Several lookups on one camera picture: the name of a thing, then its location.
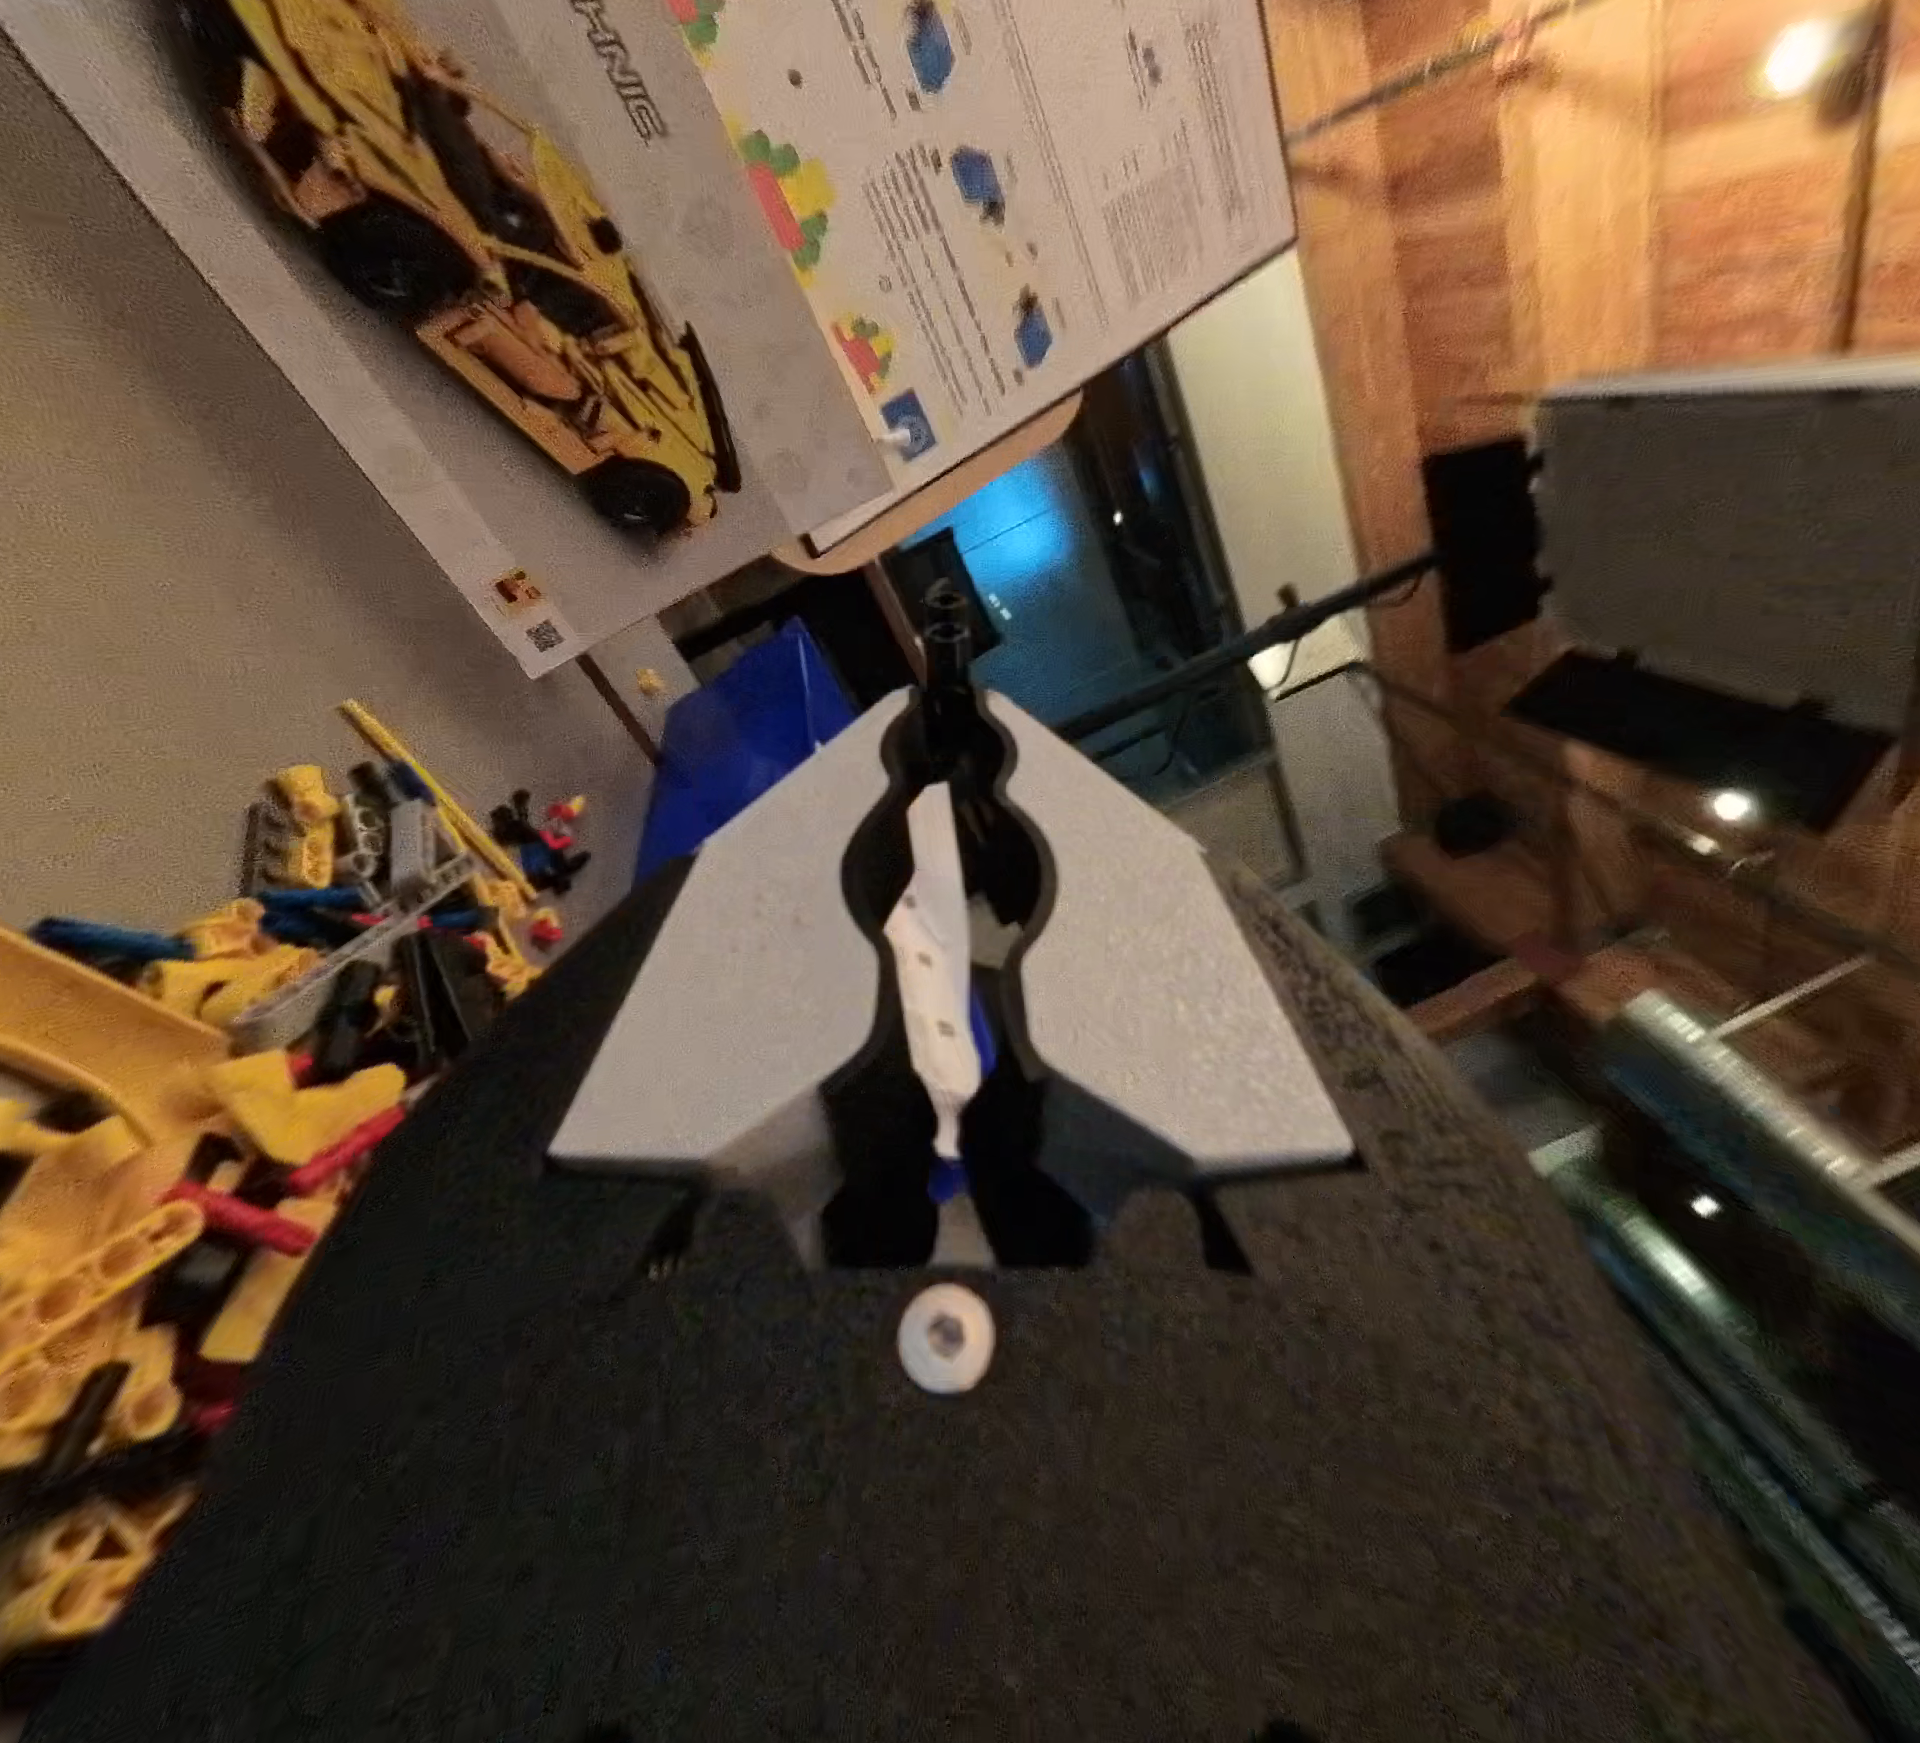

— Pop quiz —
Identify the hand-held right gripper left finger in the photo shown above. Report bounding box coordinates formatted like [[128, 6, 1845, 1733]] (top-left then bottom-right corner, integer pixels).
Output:
[[542, 687, 932, 1267]]

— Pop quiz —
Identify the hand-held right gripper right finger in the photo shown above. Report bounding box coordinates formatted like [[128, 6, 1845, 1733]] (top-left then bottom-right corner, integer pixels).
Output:
[[972, 687, 1362, 1257]]

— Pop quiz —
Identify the white Technic instruction booklet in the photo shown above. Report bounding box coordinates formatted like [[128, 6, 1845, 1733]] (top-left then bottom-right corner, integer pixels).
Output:
[[0, 0, 902, 684]]

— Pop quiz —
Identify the short black brick connector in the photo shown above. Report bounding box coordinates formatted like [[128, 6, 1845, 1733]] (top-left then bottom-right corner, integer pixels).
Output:
[[919, 581, 1002, 788]]

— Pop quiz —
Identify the pile of building bricks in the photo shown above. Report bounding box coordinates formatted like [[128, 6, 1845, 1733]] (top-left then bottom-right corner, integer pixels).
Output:
[[0, 695, 585, 1670]]

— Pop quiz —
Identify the blue plastic bin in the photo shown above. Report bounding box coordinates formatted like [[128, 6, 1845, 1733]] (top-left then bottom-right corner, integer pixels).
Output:
[[631, 622, 994, 1201]]

